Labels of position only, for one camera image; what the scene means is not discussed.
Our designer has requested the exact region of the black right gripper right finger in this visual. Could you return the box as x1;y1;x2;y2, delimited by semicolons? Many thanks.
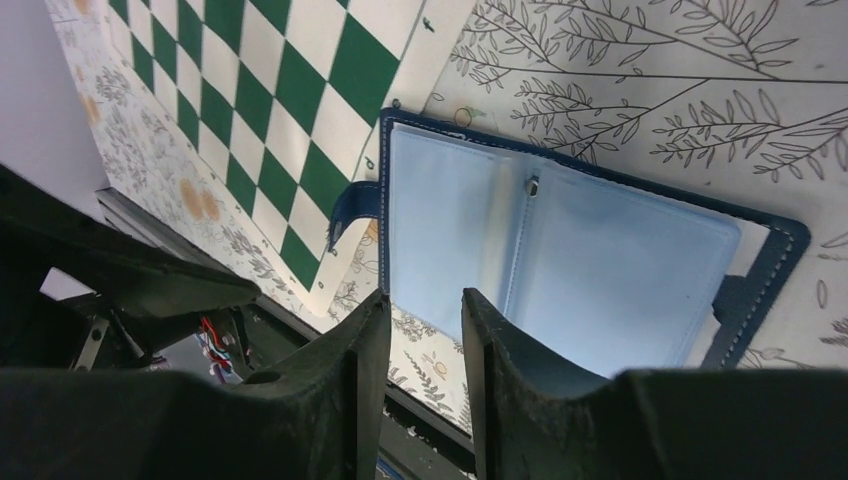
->
462;288;847;479

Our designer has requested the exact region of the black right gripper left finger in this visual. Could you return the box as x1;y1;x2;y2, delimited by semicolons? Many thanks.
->
1;291;391;479

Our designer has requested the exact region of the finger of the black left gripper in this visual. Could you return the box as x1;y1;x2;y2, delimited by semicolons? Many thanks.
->
1;167;260;370

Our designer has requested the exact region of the blue leather card holder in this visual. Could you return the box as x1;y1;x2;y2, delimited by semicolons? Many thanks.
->
328;108;811;378

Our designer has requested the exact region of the green white chessboard mat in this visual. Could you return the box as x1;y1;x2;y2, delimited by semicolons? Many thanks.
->
105;0;473;315

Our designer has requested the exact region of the floral table mat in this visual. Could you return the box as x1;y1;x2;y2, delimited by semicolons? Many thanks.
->
42;0;848;439

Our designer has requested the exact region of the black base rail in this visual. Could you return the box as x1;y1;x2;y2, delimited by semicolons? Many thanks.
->
97;188;474;479

